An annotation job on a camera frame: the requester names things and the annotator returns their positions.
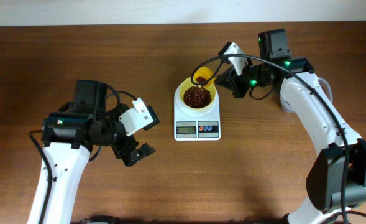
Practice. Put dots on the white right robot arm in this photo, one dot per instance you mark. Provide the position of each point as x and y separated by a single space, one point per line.
336 183

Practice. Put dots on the red beans in bowl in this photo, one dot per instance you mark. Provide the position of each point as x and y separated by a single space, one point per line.
197 97

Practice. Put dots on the yellow plastic measuring scoop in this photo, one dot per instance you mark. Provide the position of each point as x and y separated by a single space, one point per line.
203 74

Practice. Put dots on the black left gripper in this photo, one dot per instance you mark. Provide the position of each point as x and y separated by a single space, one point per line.
122 152

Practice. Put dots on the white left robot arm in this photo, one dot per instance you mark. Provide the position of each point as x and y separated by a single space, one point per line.
68 138

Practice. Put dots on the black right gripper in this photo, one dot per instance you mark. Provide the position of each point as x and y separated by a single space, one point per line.
239 90

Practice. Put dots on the yellow plastic bowl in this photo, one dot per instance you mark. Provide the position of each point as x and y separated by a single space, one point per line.
187 83

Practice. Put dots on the white digital kitchen scale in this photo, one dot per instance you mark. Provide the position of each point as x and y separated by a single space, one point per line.
196 124

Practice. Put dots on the clear plastic bean container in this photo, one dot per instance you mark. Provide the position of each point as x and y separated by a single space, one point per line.
325 87

